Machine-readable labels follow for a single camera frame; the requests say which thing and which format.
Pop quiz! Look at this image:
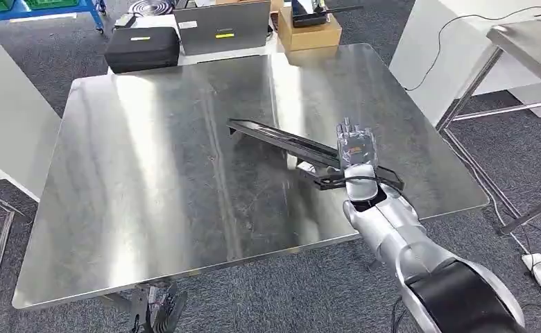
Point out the steel side table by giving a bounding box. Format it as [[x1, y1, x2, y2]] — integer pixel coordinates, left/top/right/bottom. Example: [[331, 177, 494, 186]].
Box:
[[436, 20, 541, 236]]

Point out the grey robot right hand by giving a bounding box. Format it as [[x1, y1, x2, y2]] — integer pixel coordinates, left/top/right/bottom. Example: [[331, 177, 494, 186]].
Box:
[[336, 117, 379, 172]]

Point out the blue cart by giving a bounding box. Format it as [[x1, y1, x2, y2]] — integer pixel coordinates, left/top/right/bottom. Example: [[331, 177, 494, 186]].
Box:
[[0, 0, 108, 35]]

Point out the grey laptop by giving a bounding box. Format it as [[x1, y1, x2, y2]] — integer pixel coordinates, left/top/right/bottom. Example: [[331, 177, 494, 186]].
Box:
[[173, 0, 273, 56]]

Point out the black device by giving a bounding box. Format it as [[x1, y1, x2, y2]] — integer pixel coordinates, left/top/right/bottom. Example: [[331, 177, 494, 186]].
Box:
[[291, 0, 364, 28]]

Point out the coiled silver hose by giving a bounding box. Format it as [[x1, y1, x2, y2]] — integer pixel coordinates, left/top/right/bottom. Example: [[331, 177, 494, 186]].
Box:
[[127, 0, 177, 17]]

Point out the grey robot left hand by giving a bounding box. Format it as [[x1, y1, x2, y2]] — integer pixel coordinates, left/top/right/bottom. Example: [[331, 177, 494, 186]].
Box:
[[147, 284, 189, 333]]

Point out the black carry case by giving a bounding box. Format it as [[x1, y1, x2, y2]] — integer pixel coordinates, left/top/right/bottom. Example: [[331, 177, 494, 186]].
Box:
[[104, 26, 181, 74]]

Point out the black plastic plate frame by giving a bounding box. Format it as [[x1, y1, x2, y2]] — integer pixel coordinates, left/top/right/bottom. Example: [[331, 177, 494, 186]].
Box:
[[226, 118, 404, 193]]

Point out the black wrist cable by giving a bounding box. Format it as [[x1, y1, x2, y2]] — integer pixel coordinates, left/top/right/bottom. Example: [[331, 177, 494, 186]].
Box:
[[318, 176, 406, 193]]

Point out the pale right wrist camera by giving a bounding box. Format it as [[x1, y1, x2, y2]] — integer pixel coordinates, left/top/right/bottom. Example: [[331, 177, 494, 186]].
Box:
[[286, 153, 346, 191]]

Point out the cardboard box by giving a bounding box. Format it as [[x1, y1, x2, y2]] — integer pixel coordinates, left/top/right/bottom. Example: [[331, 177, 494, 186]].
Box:
[[277, 6, 343, 52]]

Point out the white panel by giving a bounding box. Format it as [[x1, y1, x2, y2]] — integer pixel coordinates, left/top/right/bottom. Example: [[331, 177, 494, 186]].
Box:
[[388, 0, 541, 127], [0, 33, 63, 203]]

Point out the thin black cable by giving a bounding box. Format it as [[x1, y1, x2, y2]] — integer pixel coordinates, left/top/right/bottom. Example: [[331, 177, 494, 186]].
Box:
[[402, 6, 541, 93]]

